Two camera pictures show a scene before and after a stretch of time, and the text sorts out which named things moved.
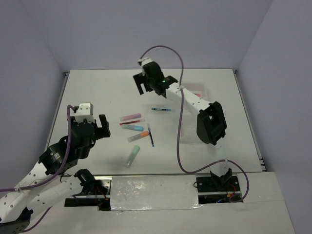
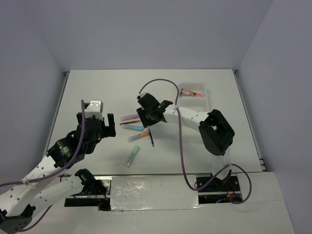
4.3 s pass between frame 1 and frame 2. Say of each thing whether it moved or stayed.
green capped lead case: stayed
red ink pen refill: stayed
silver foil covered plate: stayed
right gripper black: moved
